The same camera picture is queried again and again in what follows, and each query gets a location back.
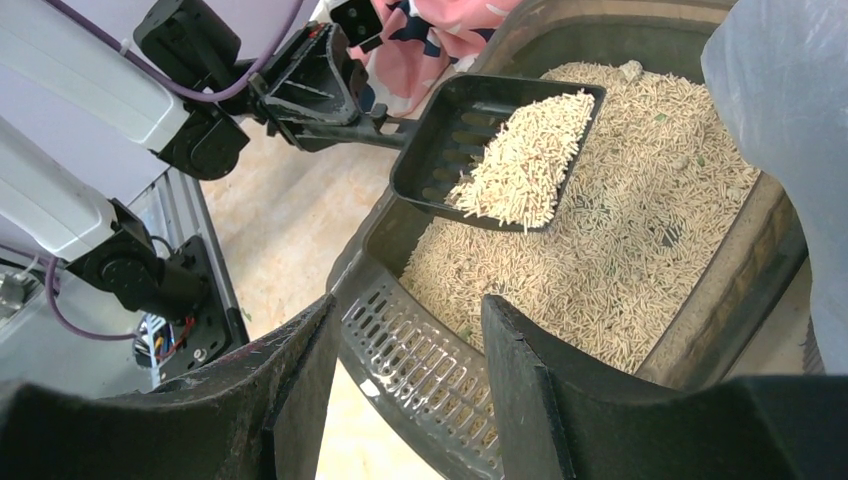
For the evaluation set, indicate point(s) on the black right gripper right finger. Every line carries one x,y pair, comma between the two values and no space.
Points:
562,414

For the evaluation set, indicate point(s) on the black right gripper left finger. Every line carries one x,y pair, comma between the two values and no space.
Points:
256,413

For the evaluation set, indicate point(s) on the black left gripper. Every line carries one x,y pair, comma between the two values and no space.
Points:
306,93

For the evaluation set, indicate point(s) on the black litter scoop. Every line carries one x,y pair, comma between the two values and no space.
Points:
464,114

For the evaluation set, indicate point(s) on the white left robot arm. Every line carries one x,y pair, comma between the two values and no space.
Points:
285,213

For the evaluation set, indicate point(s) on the dark green litter box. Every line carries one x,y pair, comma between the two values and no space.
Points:
431,386

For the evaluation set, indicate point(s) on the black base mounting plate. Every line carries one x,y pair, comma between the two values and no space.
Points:
166,349

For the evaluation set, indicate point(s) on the pink patterned cloth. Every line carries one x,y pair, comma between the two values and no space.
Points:
420,41

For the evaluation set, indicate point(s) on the blue plastic bin liner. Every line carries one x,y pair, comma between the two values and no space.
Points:
777,74

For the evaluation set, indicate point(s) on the aluminium frame rail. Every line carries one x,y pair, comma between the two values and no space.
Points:
35,347

